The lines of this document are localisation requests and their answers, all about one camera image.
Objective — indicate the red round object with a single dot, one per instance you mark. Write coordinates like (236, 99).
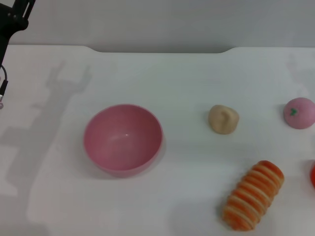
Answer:
(312, 174)

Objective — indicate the pink dome pastry green mark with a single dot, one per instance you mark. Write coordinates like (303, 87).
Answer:
(301, 114)

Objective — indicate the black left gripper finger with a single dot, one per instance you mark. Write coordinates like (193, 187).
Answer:
(29, 8)

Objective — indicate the orange white striped bread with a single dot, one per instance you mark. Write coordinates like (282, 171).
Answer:
(253, 196)

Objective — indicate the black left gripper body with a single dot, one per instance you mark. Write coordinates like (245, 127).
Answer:
(9, 19)

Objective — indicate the pink plastic bowl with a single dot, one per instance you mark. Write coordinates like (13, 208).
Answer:
(123, 142)

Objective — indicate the beige egg yolk pastry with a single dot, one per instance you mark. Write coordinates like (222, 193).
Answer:
(222, 120)

